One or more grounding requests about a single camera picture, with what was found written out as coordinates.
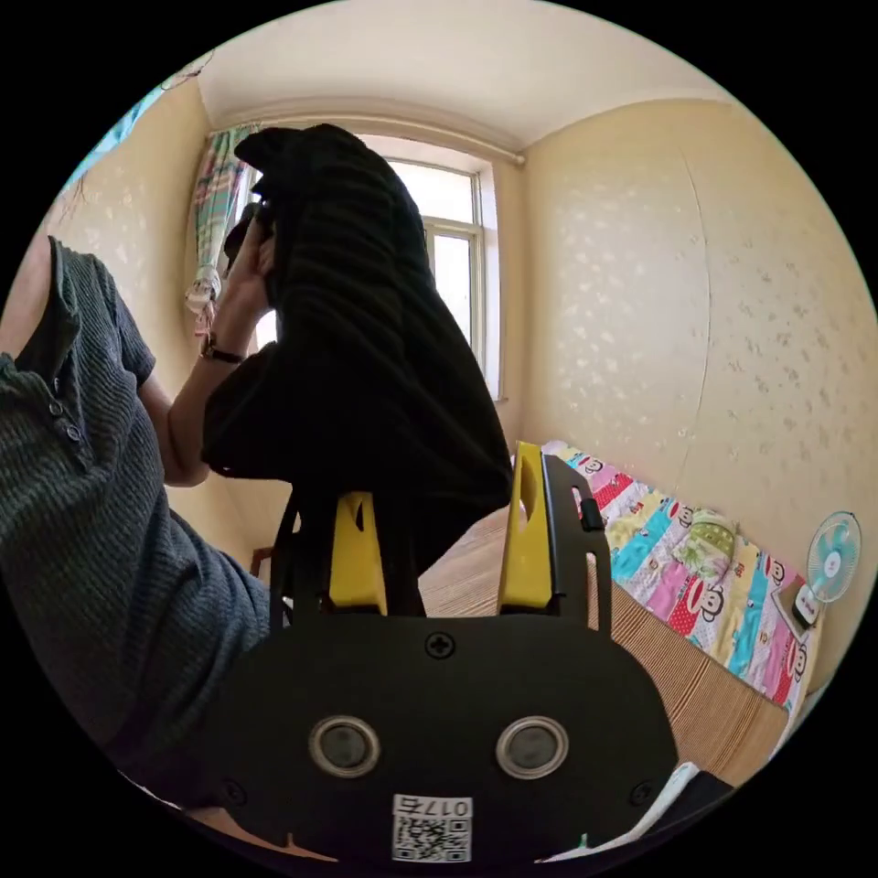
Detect person's body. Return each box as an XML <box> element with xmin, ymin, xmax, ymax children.
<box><xmin>0</xmin><ymin>232</ymin><xmax>278</xmax><ymax>824</ymax></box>

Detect small white table fan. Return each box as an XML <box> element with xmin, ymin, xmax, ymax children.
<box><xmin>791</xmin><ymin>509</ymin><xmax>864</xmax><ymax>628</ymax></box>

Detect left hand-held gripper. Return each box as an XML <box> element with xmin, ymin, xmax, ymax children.
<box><xmin>221</xmin><ymin>201</ymin><xmax>275</xmax><ymax>277</ymax></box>

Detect checked pastel curtain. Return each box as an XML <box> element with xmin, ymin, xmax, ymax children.
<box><xmin>183</xmin><ymin>125</ymin><xmax>261</xmax><ymax>337</ymax></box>

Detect bed with woven mat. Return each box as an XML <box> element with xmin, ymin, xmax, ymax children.
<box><xmin>416</xmin><ymin>438</ymin><xmax>829</xmax><ymax>790</ymax></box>

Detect window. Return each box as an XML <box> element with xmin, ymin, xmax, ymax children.
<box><xmin>252</xmin><ymin>133</ymin><xmax>503</xmax><ymax>401</ymax></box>

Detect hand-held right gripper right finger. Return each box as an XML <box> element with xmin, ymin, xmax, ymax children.
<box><xmin>496</xmin><ymin>441</ymin><xmax>554</xmax><ymax>614</ymax></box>

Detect person's left forearm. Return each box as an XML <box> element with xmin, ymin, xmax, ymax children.
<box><xmin>160</xmin><ymin>306</ymin><xmax>278</xmax><ymax>489</ymax></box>

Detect green patterned pillow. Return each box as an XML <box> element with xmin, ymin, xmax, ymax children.
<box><xmin>674</xmin><ymin>509</ymin><xmax>741</xmax><ymax>582</ymax></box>

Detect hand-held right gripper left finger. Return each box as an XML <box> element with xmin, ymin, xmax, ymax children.
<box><xmin>327</xmin><ymin>490</ymin><xmax>390</xmax><ymax>613</ymax></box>

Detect black pants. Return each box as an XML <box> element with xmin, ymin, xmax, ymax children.
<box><xmin>200</xmin><ymin>123</ymin><xmax>516</xmax><ymax>618</ymax></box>

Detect person's left hand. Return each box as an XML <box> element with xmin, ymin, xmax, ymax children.
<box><xmin>218</xmin><ymin>218</ymin><xmax>278</xmax><ymax>332</ymax></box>

